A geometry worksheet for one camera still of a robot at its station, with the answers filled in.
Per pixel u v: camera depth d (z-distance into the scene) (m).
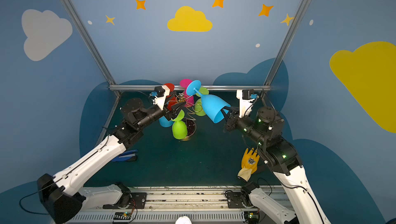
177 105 0.59
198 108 0.86
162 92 0.53
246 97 0.46
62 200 0.37
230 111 0.52
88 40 0.89
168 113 0.57
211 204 0.74
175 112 0.59
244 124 0.48
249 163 0.86
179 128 0.77
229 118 0.49
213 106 0.52
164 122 0.81
